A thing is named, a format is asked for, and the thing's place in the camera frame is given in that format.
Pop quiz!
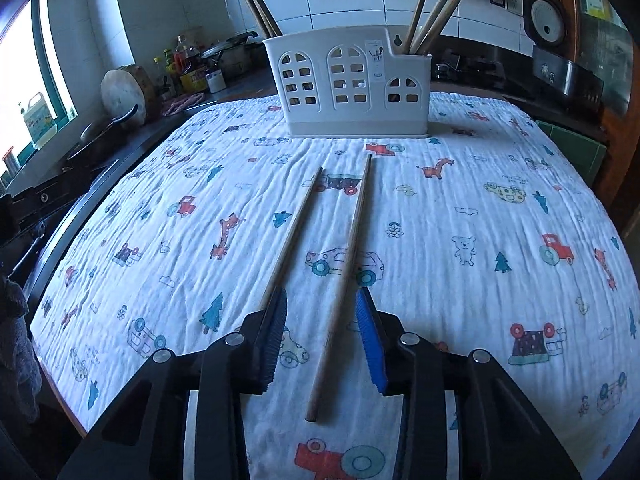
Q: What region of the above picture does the wooden chopstick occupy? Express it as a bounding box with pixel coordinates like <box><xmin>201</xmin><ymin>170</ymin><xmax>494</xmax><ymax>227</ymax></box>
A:
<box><xmin>245</xmin><ymin>0</ymin><xmax>272</xmax><ymax>38</ymax></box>
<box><xmin>258</xmin><ymin>167</ymin><xmax>323</xmax><ymax>311</ymax></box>
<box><xmin>402</xmin><ymin>0</ymin><xmax>425</xmax><ymax>54</ymax></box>
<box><xmin>416</xmin><ymin>0</ymin><xmax>461</xmax><ymax>55</ymax></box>
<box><xmin>409</xmin><ymin>0</ymin><xmax>471</xmax><ymax>56</ymax></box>
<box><xmin>305</xmin><ymin>155</ymin><xmax>372</xmax><ymax>422</ymax></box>
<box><xmin>253</xmin><ymin>0</ymin><xmax>282</xmax><ymax>37</ymax></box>

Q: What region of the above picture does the cartoon print white cloth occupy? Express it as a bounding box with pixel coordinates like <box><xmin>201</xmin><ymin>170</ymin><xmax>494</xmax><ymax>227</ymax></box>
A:
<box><xmin>32</xmin><ymin>93</ymin><xmax>639</xmax><ymax>479</ymax></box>

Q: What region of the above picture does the black wok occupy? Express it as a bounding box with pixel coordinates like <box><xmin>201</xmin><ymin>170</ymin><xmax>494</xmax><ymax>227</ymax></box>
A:
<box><xmin>66</xmin><ymin>104</ymin><xmax>139</xmax><ymax>167</ymax></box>

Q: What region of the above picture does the detergent bottle on windowsill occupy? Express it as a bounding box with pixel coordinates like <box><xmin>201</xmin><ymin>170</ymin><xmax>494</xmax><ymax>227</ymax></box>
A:
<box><xmin>23</xmin><ymin>92</ymin><xmax>58</xmax><ymax>150</ymax></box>

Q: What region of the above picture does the pink cloth on counter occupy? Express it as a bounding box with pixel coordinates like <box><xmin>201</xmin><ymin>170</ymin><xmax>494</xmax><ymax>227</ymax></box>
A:
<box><xmin>160</xmin><ymin>92</ymin><xmax>205</xmax><ymax>117</ymax></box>

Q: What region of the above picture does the round wooden cutting board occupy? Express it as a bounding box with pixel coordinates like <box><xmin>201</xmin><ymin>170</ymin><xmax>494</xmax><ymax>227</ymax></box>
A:
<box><xmin>100</xmin><ymin>65</ymin><xmax>160</xmax><ymax>126</ymax></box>

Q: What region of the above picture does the small white jar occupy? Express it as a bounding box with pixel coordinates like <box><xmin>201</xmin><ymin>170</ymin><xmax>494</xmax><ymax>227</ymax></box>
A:
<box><xmin>205</xmin><ymin>68</ymin><xmax>227</xmax><ymax>94</ymax></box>

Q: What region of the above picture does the yellow label sauce bottle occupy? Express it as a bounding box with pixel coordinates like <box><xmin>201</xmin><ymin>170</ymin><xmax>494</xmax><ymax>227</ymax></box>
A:
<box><xmin>174</xmin><ymin>35</ymin><xmax>207</xmax><ymax>93</ymax></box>

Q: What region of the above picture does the white plastic utensil holder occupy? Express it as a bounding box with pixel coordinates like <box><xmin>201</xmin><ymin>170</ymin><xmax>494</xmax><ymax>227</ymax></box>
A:
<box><xmin>264</xmin><ymin>25</ymin><xmax>432</xmax><ymax>138</ymax></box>

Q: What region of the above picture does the silver pressure cooker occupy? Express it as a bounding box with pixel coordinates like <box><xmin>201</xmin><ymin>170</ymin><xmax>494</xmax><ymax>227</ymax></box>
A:
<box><xmin>202</xmin><ymin>30</ymin><xmax>258</xmax><ymax>81</ymax></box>

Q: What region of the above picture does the black rice cooker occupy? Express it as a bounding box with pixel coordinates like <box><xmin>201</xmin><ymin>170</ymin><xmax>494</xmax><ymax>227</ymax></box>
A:
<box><xmin>523</xmin><ymin>0</ymin><xmax>603</xmax><ymax>124</ymax></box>

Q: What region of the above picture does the wooden glass door cabinet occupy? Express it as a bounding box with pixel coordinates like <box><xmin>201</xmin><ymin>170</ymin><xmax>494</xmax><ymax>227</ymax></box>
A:
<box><xmin>560</xmin><ymin>0</ymin><xmax>639</xmax><ymax>210</ymax></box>

